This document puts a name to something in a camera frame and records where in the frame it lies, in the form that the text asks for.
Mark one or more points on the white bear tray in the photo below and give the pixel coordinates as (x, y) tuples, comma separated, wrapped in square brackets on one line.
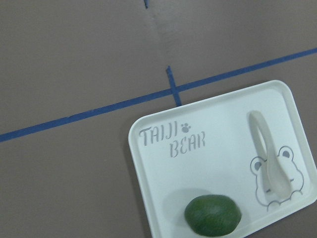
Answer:
[(212, 147)]

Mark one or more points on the green avocado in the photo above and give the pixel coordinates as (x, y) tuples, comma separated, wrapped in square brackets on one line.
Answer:
[(212, 215)]

